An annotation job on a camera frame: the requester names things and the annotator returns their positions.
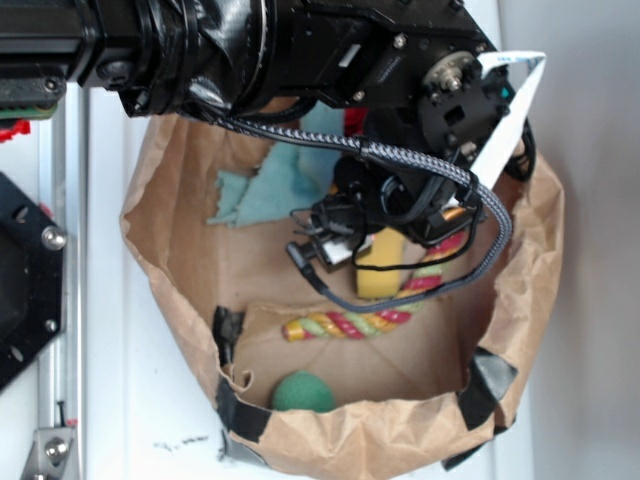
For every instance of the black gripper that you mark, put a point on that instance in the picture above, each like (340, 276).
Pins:
(376, 190)

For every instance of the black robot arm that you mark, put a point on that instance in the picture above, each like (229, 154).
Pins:
(397, 86)

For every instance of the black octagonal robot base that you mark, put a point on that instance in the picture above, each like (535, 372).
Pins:
(32, 261)

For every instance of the yellow sponge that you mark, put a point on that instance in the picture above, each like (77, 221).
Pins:
(380, 270)

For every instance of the green sponge ball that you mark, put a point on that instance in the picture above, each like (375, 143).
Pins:
(303, 391)

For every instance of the teal microfibre cloth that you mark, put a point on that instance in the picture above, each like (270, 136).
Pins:
(290, 177)

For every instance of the red crumpled tissue paper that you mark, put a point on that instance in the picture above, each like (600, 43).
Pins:
(354, 119)

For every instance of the brown paper bag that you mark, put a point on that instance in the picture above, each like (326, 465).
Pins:
(433, 390)

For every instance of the multicolour twisted rope toy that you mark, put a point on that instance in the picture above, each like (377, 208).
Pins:
(347, 324)

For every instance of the aluminium extrusion rail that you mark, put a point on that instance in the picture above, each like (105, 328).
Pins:
(62, 189)

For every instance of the metal corner bracket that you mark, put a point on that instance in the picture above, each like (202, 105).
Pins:
(53, 455)

